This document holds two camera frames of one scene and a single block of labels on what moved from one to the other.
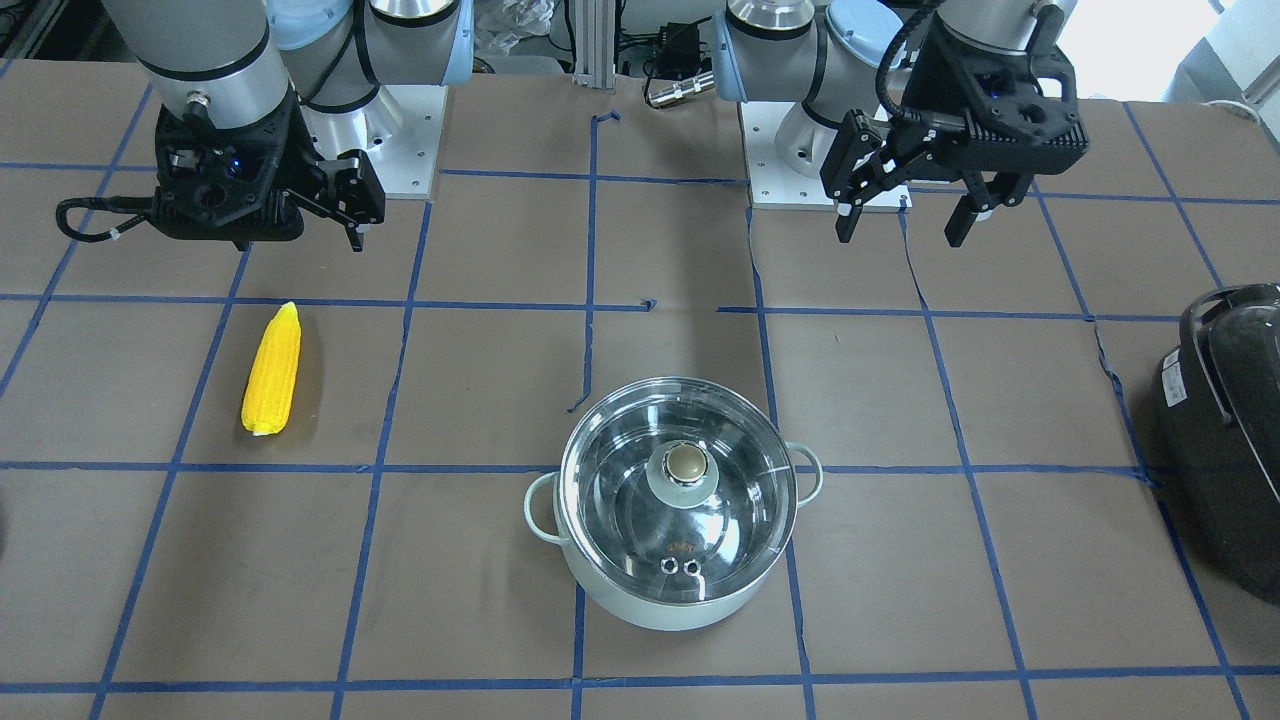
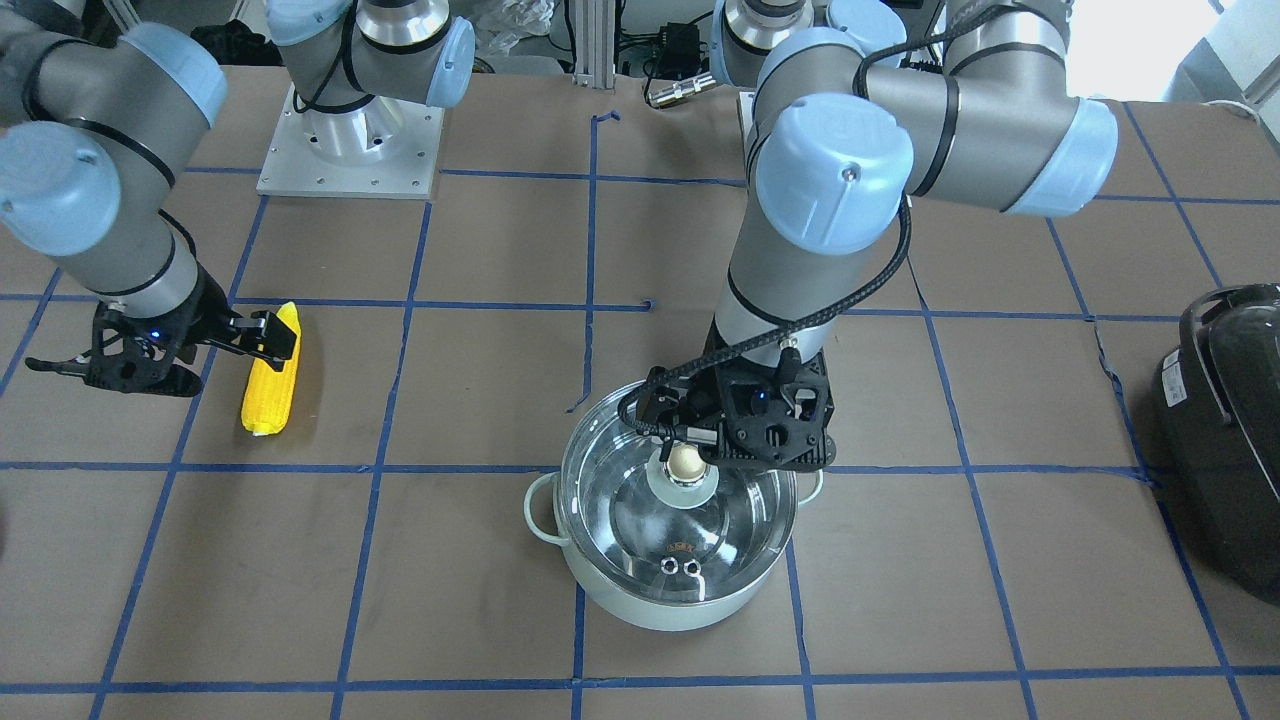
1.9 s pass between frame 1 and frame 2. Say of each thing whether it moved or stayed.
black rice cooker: stayed
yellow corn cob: stayed
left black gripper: moved
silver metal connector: stayed
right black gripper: moved
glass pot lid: stayed
